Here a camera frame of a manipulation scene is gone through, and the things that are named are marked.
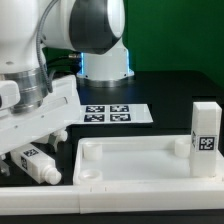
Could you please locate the white front fence bar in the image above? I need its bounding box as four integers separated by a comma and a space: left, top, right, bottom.
0, 181, 224, 215

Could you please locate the white desk top tray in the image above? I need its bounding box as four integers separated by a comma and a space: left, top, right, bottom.
73, 134, 224, 185

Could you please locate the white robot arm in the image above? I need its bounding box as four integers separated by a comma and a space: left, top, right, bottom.
0, 0, 125, 173

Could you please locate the white marker sheet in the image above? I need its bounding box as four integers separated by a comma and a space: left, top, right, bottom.
79, 104, 153, 124

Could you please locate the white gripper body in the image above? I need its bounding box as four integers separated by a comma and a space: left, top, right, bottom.
0, 75, 81, 155

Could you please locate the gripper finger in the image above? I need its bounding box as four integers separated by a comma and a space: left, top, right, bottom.
0, 160, 10, 176
48, 133, 60, 152

